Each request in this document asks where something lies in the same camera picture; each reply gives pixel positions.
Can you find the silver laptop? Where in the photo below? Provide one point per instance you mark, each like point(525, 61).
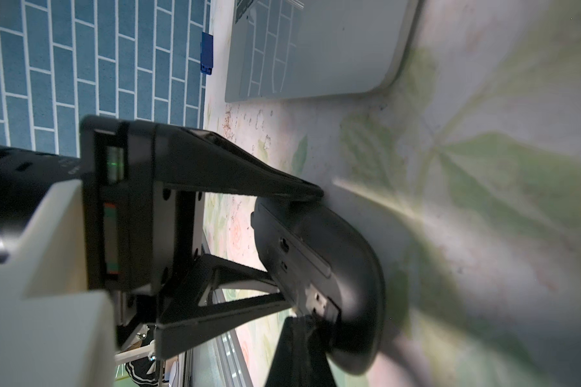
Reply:
point(315, 49)

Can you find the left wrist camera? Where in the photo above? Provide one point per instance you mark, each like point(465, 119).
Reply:
point(54, 331)

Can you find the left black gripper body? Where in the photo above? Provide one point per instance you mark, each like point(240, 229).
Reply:
point(139, 229)

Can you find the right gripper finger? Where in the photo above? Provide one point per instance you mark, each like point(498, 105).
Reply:
point(300, 358)

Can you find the floral table mat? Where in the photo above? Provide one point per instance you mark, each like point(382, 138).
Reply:
point(465, 177)

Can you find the black wireless mouse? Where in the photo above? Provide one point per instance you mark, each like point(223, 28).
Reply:
point(303, 244)

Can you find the silver black USB receiver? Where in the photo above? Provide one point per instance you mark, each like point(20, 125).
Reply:
point(321, 306)

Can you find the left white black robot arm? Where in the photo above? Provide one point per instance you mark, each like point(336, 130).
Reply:
point(25, 178)

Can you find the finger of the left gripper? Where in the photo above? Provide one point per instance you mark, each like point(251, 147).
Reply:
point(202, 161)
point(192, 318)

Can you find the blue binder clip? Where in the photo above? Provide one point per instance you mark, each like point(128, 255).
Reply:
point(206, 53)

